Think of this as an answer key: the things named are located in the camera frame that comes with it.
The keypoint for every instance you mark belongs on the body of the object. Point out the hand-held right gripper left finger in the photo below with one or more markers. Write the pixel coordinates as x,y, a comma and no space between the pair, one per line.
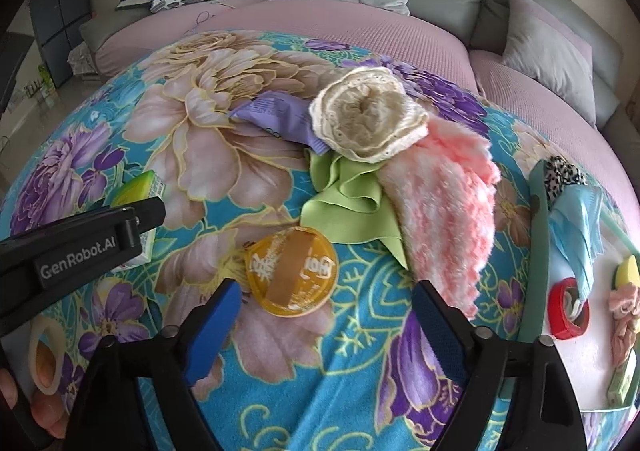
215,331

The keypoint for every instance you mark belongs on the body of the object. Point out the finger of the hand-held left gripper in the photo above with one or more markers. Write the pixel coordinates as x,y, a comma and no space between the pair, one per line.
150,213

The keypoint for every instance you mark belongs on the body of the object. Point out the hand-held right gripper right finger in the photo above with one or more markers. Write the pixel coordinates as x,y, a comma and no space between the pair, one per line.
440,331

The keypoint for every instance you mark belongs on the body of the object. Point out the green tissue packet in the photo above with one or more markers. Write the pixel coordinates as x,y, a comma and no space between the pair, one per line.
140,186
619,383

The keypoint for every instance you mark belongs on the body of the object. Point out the orange jelly cup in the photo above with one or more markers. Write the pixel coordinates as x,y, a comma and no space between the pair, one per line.
290,271

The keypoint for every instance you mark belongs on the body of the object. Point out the green tray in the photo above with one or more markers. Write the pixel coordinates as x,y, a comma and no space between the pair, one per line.
537,256

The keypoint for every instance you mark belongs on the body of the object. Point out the pink knitted cloth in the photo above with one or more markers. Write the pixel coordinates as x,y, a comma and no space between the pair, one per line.
440,201

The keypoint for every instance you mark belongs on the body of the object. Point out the purple packet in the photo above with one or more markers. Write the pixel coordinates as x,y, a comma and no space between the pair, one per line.
275,118

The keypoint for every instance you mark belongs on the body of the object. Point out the blue face mask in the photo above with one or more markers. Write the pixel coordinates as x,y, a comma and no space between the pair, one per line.
575,241

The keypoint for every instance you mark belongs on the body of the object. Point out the green cloth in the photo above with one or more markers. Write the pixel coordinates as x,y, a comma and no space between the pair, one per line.
345,196

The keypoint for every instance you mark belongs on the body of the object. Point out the pink scrunchie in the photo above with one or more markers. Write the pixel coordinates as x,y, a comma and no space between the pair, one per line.
625,321

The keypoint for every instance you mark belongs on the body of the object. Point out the leopard print scrunchie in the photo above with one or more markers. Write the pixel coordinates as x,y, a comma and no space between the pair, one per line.
565,178

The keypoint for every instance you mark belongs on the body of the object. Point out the yellow sponge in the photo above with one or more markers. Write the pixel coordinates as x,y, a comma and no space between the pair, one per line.
629,273

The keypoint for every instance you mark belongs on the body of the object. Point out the cream lace cloth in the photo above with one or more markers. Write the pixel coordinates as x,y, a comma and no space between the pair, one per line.
365,111

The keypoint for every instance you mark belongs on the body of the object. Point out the person's left hand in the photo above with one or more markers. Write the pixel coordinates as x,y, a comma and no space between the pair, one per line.
47,418

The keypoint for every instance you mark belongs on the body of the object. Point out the beige tape roll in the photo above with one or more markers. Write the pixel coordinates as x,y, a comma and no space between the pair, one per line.
35,346

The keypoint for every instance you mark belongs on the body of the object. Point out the red tape roll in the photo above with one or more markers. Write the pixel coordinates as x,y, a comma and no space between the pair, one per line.
560,316

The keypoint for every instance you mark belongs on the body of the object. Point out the patterned storage box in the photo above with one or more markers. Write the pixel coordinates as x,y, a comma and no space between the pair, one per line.
82,61

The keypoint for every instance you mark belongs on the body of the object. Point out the dark blue cabinet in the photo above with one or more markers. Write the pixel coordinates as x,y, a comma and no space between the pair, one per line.
57,26

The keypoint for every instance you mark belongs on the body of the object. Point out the grey and pink pillow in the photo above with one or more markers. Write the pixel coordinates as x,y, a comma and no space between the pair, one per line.
550,46

